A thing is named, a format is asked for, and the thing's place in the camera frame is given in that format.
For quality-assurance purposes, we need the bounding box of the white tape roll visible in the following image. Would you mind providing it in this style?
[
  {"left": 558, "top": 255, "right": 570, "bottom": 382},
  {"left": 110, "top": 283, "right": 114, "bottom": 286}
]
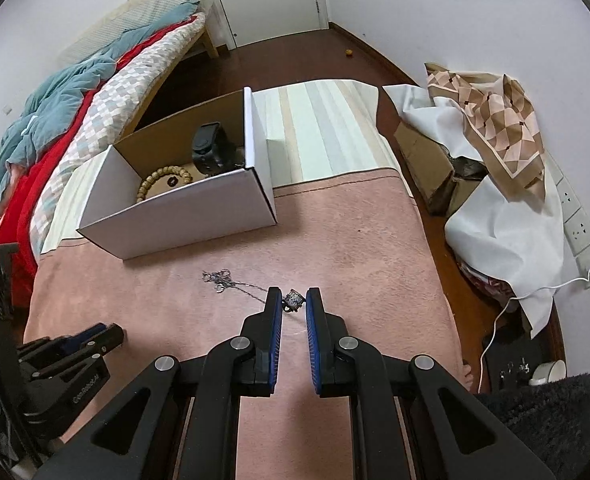
[{"left": 528, "top": 360, "right": 567, "bottom": 387}]

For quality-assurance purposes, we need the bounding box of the black smartwatch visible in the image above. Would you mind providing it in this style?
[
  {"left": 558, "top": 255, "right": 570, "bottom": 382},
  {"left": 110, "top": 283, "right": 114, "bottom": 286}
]
[{"left": 191, "top": 121, "right": 238, "bottom": 178}]

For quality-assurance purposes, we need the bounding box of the bed with red blanket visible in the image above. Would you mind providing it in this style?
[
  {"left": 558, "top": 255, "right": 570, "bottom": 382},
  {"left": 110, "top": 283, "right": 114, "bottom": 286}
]
[{"left": 0, "top": 22, "right": 186, "bottom": 286}]

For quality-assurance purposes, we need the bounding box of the white power strip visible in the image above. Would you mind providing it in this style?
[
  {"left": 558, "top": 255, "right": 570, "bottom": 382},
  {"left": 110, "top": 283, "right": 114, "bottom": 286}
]
[{"left": 545, "top": 155, "right": 590, "bottom": 288}]

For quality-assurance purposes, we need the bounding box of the white door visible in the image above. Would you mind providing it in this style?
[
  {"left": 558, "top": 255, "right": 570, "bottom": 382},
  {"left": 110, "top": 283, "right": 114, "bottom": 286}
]
[{"left": 197, "top": 0, "right": 333, "bottom": 51}]

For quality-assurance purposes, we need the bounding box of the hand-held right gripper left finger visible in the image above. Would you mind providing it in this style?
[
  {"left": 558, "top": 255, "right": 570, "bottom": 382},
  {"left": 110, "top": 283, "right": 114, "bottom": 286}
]
[{"left": 32, "top": 286, "right": 283, "bottom": 480}]

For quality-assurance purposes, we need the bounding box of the thin silver necklace with rings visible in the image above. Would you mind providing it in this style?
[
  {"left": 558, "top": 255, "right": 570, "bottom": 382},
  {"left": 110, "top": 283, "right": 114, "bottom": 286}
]
[{"left": 201, "top": 269, "right": 306, "bottom": 313}]

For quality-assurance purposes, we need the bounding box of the teal quilt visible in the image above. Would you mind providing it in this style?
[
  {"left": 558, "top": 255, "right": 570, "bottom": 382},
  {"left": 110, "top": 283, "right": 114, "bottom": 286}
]
[{"left": 0, "top": 5, "right": 198, "bottom": 221}]

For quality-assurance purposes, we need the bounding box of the brown cardboard box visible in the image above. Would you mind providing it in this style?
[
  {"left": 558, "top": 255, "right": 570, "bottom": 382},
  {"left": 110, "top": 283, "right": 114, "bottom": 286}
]
[{"left": 392, "top": 122, "right": 488, "bottom": 218}]

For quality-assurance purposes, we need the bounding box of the striped pillow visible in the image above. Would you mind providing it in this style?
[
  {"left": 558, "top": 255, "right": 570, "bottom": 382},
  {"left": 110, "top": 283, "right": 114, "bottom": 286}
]
[{"left": 120, "top": 0, "right": 201, "bottom": 26}]

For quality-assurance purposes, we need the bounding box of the checkered quilt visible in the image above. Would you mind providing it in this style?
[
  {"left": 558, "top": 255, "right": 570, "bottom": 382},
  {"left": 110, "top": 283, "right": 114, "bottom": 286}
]
[{"left": 30, "top": 12, "right": 207, "bottom": 256}]

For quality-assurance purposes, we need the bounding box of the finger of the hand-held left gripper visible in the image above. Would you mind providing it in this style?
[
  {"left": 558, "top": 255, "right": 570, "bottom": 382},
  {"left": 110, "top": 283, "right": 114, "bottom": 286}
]
[
  {"left": 17, "top": 322, "right": 108, "bottom": 363},
  {"left": 22, "top": 325, "right": 126, "bottom": 386}
]

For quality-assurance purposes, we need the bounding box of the white cloth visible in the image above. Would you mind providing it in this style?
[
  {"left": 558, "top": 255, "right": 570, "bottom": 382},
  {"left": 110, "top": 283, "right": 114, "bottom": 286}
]
[{"left": 382, "top": 82, "right": 573, "bottom": 338}]

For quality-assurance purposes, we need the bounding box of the dark fuzzy cloth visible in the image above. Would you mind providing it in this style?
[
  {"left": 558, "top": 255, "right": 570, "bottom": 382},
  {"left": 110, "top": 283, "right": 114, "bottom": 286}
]
[{"left": 475, "top": 372, "right": 590, "bottom": 480}]

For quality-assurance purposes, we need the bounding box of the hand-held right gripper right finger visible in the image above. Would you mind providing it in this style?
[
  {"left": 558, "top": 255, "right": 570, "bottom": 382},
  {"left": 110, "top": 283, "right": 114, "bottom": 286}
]
[{"left": 305, "top": 286, "right": 558, "bottom": 480}]

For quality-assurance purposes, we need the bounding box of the red patterned fabric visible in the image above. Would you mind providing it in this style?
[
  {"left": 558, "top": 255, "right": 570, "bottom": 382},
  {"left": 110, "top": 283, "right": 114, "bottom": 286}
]
[{"left": 458, "top": 255, "right": 518, "bottom": 301}]

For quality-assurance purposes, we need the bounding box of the pink and striped cloth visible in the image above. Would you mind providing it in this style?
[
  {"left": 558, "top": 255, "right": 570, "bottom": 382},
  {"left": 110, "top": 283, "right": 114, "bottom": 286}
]
[{"left": 22, "top": 79, "right": 463, "bottom": 480}]

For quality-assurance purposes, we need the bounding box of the wooden bead bracelet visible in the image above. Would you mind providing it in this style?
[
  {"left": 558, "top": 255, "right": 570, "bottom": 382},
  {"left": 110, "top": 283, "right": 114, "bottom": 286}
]
[{"left": 136, "top": 164, "right": 196, "bottom": 204}]

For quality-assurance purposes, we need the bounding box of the black bag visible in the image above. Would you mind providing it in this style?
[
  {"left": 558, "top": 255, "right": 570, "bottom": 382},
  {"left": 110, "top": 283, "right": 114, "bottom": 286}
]
[{"left": 481, "top": 317, "right": 566, "bottom": 391}]

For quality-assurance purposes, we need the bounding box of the white cardboard box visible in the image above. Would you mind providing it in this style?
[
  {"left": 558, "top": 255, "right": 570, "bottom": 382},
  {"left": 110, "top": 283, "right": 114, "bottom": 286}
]
[{"left": 76, "top": 86, "right": 279, "bottom": 261}]

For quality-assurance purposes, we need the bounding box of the wooden bed frame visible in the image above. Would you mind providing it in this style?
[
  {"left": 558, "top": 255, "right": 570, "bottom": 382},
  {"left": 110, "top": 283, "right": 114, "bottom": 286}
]
[{"left": 135, "top": 27, "right": 218, "bottom": 133}]

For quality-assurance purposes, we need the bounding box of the brown patterned scarf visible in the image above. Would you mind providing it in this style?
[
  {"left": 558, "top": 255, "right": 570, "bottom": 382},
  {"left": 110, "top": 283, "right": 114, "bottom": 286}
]
[{"left": 424, "top": 62, "right": 547, "bottom": 201}]

